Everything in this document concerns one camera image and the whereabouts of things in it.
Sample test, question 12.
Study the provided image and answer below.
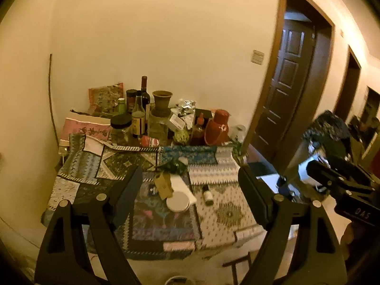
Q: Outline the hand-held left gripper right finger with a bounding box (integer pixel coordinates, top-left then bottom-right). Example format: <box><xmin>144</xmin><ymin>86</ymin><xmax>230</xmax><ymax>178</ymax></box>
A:
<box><xmin>238</xmin><ymin>166</ymin><xmax>348</xmax><ymax>285</ymax></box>

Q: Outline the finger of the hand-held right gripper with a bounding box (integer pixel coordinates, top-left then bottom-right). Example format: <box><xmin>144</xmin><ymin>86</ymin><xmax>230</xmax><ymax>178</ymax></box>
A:
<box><xmin>337</xmin><ymin>154</ymin><xmax>380</xmax><ymax>184</ymax></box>
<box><xmin>306</xmin><ymin>160</ymin><xmax>380</xmax><ymax>195</ymax></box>

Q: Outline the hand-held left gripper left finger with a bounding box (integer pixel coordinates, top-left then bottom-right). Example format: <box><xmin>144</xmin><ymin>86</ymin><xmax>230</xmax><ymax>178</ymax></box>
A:
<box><xmin>34</xmin><ymin>165</ymin><xmax>143</xmax><ymax>285</ymax></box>

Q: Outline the cardboard piece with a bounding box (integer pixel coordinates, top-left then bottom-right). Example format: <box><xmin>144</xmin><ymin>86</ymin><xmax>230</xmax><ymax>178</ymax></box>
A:
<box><xmin>154</xmin><ymin>172</ymin><xmax>175</xmax><ymax>200</ymax></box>

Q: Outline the small brown dropper bottle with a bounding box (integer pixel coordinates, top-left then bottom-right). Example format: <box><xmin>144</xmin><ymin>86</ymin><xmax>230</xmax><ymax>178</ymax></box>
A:
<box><xmin>202</xmin><ymin>185</ymin><xmax>214</xmax><ymax>206</ymax></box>

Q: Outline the white round lid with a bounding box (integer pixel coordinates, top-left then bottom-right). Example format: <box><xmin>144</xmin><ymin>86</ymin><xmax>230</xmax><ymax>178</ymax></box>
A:
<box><xmin>166</xmin><ymin>192</ymin><xmax>190</xmax><ymax>213</ymax></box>

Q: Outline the person's right hand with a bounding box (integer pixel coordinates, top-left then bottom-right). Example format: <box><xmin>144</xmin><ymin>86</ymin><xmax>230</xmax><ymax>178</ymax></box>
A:
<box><xmin>341</xmin><ymin>223</ymin><xmax>357</xmax><ymax>262</ymax></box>

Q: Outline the white cloth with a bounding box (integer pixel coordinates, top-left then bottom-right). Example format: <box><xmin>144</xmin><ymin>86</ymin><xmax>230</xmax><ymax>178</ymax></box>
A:
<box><xmin>297</xmin><ymin>151</ymin><xmax>330</xmax><ymax>195</ymax></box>

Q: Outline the dark door mat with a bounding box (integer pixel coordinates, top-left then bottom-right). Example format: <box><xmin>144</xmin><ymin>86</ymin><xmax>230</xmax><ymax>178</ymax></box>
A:
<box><xmin>246</xmin><ymin>161</ymin><xmax>278</xmax><ymax>176</ymax></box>

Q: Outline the dark shoe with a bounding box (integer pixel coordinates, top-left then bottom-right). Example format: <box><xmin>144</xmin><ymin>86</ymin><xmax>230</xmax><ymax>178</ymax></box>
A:
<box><xmin>277</xmin><ymin>176</ymin><xmax>296</xmax><ymax>198</ymax></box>

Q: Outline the dark patterned cloth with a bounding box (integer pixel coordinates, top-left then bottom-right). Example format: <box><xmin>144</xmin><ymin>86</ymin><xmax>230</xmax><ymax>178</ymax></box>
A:
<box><xmin>302</xmin><ymin>110</ymin><xmax>358</xmax><ymax>156</ymax></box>

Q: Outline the patchwork tablecloth table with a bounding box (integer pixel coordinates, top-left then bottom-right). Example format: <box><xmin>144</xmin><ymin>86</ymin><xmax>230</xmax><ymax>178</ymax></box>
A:
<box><xmin>42</xmin><ymin>132</ymin><xmax>268</xmax><ymax>261</ymax></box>

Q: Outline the green leafy plant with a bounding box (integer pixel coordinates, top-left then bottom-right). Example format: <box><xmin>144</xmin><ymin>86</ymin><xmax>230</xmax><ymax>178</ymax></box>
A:
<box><xmin>229</xmin><ymin>140</ymin><xmax>250</xmax><ymax>158</ymax></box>

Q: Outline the red white small packet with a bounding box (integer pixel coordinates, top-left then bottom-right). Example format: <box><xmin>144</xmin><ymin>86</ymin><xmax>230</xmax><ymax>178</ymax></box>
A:
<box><xmin>139</xmin><ymin>136</ymin><xmax>160</xmax><ymax>149</ymax></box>

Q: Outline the dark open doorway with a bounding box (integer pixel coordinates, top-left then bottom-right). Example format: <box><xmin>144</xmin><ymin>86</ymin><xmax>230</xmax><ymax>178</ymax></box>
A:
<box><xmin>359</xmin><ymin>86</ymin><xmax>380</xmax><ymax>131</ymax></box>

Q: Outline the black-lid glass jar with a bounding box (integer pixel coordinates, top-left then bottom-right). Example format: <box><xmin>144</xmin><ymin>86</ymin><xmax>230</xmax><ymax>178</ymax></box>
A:
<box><xmin>110</xmin><ymin>114</ymin><xmax>133</xmax><ymax>143</ymax></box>

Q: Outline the clear plastic jug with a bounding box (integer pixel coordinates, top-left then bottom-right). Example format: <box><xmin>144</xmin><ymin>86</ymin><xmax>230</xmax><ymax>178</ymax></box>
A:
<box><xmin>234</xmin><ymin>124</ymin><xmax>247</xmax><ymax>143</ymax></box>

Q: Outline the large glass jar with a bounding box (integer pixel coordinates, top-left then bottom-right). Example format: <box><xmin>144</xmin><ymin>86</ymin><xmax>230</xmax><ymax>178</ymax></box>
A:
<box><xmin>148</xmin><ymin>110</ymin><xmax>172</xmax><ymax>147</ymax></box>

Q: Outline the light wooden stool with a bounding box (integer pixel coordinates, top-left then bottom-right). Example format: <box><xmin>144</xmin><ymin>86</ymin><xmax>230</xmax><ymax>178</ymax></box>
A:
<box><xmin>222</xmin><ymin>251</ymin><xmax>253</xmax><ymax>285</ymax></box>

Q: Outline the pink embroidered cloth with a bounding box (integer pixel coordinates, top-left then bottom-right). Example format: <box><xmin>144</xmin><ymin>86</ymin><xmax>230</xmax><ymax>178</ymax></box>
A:
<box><xmin>60</xmin><ymin>117</ymin><xmax>113</xmax><ymax>143</ymax></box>

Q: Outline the clear liquor bottle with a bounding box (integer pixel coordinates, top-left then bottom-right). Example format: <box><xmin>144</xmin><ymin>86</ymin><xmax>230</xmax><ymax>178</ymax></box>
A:
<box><xmin>131</xmin><ymin>90</ymin><xmax>147</xmax><ymax>139</ymax></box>

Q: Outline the red thermos jug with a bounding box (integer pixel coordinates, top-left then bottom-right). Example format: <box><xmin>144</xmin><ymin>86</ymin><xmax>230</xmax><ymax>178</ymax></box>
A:
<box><xmin>204</xmin><ymin>109</ymin><xmax>231</xmax><ymax>147</ymax></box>

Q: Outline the green bumpy fruit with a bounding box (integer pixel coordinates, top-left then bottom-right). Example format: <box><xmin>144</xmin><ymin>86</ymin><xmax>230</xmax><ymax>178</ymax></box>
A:
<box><xmin>173</xmin><ymin>128</ymin><xmax>191</xmax><ymax>147</ymax></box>

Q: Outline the red sauce bottle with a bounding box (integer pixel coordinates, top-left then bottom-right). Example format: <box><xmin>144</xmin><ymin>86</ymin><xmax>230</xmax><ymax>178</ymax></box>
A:
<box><xmin>190</xmin><ymin>112</ymin><xmax>206</xmax><ymax>147</ymax></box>

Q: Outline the white labelled box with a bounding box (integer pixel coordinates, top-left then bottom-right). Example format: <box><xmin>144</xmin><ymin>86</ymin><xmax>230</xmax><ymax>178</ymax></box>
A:
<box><xmin>169</xmin><ymin>114</ymin><xmax>187</xmax><ymax>132</ymax></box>

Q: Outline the brown panel door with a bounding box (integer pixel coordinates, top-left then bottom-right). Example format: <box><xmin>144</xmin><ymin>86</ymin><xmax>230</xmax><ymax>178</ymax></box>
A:
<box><xmin>251</xmin><ymin>20</ymin><xmax>317</xmax><ymax>155</ymax></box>

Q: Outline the brown jar dark lid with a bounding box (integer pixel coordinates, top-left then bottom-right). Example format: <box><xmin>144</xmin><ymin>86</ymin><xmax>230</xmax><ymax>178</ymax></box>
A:
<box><xmin>126</xmin><ymin>89</ymin><xmax>138</xmax><ymax>114</ymax></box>

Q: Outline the clay vase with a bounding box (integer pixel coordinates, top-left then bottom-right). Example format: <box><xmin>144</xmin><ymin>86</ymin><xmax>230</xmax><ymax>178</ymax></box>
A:
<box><xmin>152</xmin><ymin>90</ymin><xmax>173</xmax><ymax>118</ymax></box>

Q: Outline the patterned red packet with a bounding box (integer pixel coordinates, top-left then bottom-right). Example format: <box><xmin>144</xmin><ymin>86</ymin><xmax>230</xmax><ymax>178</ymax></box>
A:
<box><xmin>88</xmin><ymin>82</ymin><xmax>125</xmax><ymax>111</ymax></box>

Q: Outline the dark wine bottle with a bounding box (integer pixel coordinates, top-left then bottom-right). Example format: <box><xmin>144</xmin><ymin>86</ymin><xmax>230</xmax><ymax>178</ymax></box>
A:
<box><xmin>140</xmin><ymin>76</ymin><xmax>151</xmax><ymax>131</ymax></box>

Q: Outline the silver foil packet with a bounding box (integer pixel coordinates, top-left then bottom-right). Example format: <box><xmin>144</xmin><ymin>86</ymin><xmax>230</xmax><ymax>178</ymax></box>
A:
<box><xmin>175</xmin><ymin>98</ymin><xmax>197</xmax><ymax>117</ymax></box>

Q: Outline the thin wooden stick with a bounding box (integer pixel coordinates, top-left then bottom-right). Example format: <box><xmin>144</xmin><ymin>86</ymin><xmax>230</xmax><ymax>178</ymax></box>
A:
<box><xmin>48</xmin><ymin>53</ymin><xmax>58</xmax><ymax>143</ymax></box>

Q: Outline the brown wooden door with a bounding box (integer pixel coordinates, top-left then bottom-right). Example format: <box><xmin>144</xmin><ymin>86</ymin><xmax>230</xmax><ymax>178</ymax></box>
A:
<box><xmin>242</xmin><ymin>0</ymin><xmax>336</xmax><ymax>173</ymax></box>

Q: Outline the narrow wooden door frame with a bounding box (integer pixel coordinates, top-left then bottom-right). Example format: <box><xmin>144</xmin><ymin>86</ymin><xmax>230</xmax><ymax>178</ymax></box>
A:
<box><xmin>334</xmin><ymin>46</ymin><xmax>362</xmax><ymax>119</ymax></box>

